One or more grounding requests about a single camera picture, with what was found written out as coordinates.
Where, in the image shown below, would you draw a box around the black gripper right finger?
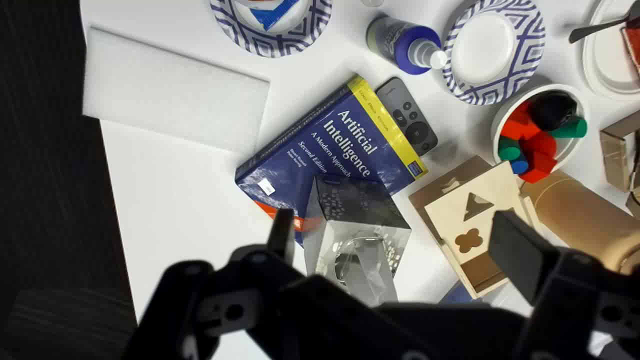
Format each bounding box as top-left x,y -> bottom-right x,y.
491,209 -> 560,303

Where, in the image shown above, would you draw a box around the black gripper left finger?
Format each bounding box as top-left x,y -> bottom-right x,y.
266,207 -> 297,264

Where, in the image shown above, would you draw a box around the wooden shape sorter box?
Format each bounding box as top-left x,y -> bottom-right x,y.
410,156 -> 541,298

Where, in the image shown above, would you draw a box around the grey tissue box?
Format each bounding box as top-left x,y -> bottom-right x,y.
302,176 -> 413,306

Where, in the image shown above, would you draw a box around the blue Artificial Intelligence book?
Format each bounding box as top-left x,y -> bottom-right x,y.
235,76 -> 428,217

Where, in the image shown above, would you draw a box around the white bowl of pompoms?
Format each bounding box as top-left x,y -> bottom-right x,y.
491,84 -> 589,183

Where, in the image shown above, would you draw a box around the open cardboard box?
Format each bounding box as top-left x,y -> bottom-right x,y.
601,112 -> 640,217

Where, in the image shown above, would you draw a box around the black remote control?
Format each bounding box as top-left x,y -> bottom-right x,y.
376,76 -> 439,156

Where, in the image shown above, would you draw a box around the white plastic plate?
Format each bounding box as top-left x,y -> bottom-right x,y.
580,0 -> 640,98

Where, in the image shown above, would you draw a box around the blue patterned paper bowl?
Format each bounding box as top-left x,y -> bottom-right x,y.
442,0 -> 546,106

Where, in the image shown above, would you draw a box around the blue patterned paper plate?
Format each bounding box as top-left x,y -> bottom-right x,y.
210,0 -> 332,58

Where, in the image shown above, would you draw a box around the white foam sheet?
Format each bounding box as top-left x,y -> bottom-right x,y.
83,27 -> 271,151

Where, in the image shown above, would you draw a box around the blue glue bottle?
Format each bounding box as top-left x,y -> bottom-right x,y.
366,13 -> 449,73

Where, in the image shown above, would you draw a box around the orange snack bag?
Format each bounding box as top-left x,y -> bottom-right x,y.
622,19 -> 640,73

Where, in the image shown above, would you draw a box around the black spoon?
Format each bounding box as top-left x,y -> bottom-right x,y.
569,0 -> 640,44

